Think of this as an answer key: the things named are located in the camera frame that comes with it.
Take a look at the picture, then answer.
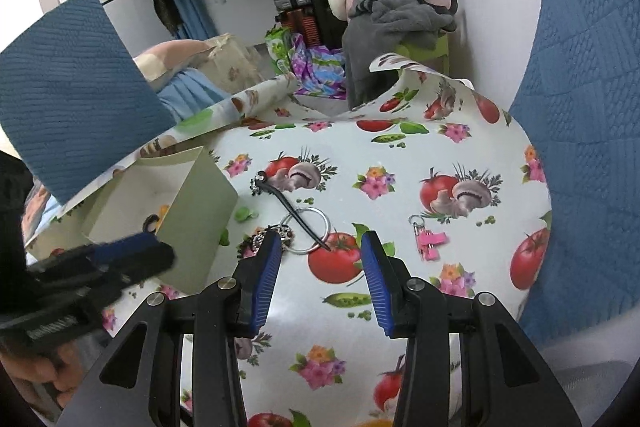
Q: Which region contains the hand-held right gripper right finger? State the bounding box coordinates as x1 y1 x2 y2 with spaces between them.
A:
360 230 583 427

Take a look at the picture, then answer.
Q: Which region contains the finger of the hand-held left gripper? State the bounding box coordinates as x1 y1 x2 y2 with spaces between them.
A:
85 232 176 282

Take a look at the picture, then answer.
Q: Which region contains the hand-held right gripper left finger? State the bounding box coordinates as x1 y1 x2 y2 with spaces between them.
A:
55 229 286 427

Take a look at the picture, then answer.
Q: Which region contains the beaded charm keychain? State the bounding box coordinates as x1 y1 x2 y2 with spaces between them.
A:
240 226 297 261

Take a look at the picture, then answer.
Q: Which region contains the pink hair clip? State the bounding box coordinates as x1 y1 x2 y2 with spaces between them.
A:
408 214 449 264

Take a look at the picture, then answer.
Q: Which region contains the silver metal ring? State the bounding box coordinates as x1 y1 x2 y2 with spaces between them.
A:
285 208 331 254

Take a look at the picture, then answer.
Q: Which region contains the pale green cardboard box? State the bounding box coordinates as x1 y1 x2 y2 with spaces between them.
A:
82 147 238 295

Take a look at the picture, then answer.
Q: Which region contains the black rhinestone hair stick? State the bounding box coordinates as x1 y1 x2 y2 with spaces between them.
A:
252 171 332 253

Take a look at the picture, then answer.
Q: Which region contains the person's left hand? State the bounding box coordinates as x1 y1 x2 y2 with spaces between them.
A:
7 342 88 408

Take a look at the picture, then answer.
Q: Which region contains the vegetable print tablecloth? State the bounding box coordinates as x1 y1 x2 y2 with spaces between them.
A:
25 52 553 427

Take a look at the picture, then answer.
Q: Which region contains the small blue textured cushion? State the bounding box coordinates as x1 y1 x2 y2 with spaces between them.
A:
0 0 177 206

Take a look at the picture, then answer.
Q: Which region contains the light blue cloth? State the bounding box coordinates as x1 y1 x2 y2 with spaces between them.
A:
157 69 232 124

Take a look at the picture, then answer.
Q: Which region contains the peach pillow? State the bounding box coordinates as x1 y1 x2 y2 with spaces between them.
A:
134 39 212 90

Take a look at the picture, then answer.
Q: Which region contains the beige floral cushion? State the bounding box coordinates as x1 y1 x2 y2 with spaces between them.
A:
192 34 267 96

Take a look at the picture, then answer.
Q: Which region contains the floral fabric bag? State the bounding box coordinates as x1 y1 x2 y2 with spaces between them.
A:
265 27 349 100

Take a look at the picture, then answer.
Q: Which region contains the green plastic stool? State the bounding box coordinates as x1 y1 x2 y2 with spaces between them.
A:
399 32 451 76

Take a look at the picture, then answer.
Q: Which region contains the dark fringed scarf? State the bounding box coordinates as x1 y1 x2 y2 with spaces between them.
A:
149 0 184 36

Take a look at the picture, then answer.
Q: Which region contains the blue pleated skirt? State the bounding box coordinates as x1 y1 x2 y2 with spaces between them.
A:
167 0 219 41

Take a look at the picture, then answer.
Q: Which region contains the grey fleece garment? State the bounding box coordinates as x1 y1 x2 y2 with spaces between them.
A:
342 0 457 108

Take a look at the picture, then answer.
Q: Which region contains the red slatted crate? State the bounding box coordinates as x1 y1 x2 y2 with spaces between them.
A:
279 9 321 48

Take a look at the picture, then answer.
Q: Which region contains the large blue textured cushion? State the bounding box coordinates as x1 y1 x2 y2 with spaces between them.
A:
509 0 640 349

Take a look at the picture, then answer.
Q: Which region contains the black suitcase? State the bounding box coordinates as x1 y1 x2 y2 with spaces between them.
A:
305 0 351 54

